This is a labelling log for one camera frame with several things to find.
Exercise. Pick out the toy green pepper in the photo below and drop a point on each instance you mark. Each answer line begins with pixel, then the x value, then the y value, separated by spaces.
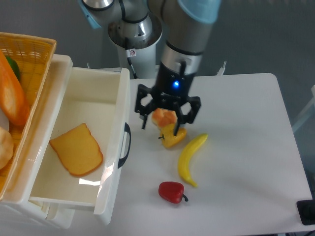
pixel 14 66

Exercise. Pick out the toy orange baguette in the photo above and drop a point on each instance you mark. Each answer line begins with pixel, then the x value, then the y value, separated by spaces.
pixel 13 101

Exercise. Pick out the toy yellow bell pepper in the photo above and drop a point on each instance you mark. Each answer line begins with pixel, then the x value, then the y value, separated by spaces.
pixel 168 138

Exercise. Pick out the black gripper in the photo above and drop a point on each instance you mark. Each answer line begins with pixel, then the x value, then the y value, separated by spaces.
pixel 171 87

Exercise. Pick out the toy round bread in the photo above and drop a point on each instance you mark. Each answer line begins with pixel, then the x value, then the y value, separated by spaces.
pixel 6 147

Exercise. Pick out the black device at edge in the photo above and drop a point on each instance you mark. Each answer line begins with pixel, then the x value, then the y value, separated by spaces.
pixel 306 209

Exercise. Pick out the toy yellow banana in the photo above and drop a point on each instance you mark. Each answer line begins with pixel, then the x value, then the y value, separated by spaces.
pixel 186 155

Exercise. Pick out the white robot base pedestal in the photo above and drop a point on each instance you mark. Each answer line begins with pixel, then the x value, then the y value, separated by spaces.
pixel 136 45

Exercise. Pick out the white open upper drawer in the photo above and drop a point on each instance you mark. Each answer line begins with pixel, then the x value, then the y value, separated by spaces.
pixel 101 100

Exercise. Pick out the white drawer cabinet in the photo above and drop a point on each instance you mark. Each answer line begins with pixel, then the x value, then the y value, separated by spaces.
pixel 16 207

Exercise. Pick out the toy bread roll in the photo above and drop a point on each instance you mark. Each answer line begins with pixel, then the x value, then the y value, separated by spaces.
pixel 163 117

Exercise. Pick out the black drawer handle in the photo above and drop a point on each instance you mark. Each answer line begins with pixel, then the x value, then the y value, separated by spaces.
pixel 125 150

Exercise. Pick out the toy red bell pepper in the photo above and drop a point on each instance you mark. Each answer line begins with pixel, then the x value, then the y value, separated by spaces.
pixel 173 192

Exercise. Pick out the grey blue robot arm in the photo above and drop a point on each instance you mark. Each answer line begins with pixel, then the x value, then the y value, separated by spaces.
pixel 161 38

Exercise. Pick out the yellow woven basket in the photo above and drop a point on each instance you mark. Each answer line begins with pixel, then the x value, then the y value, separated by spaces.
pixel 33 56

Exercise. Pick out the toy bread slice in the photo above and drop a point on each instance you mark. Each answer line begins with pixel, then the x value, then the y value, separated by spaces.
pixel 78 151

